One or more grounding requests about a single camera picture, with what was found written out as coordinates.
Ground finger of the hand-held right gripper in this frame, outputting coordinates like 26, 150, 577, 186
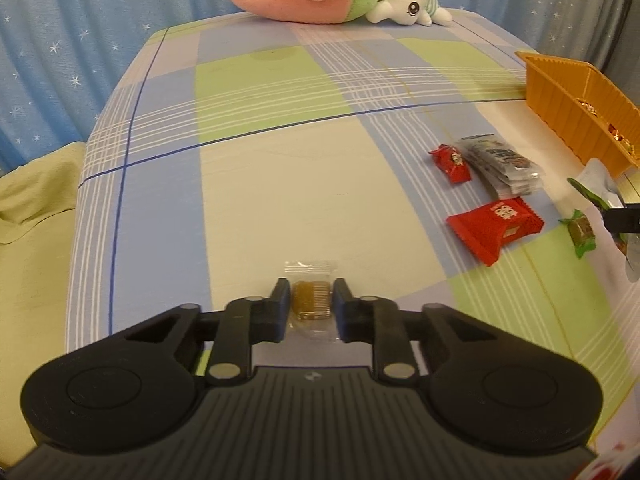
601, 206, 640, 235

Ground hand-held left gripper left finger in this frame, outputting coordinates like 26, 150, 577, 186
125, 276, 292, 386

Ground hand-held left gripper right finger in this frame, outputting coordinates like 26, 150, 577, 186
333, 276, 501, 386

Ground clear brown candy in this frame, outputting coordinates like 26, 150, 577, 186
284, 259, 341, 343

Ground small green candy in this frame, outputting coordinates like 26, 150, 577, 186
559, 209, 597, 259

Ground green silver snack packet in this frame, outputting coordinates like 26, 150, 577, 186
566, 157, 626, 211

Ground snacks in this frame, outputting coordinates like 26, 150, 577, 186
607, 127, 636, 153

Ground large red snack packet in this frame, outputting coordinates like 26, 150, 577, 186
446, 196, 546, 267

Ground grey snack packet bundle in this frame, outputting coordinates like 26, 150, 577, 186
459, 133, 545, 200

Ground orange plastic tray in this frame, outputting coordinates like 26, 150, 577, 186
515, 51, 640, 179

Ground small red white candy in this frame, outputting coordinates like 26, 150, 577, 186
430, 144, 473, 184

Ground plaid tablecloth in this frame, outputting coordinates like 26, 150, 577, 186
65, 7, 640, 461

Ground red white cloth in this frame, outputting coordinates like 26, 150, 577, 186
575, 440, 640, 480

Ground blue star curtain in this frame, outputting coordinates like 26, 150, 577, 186
0, 0, 640, 176

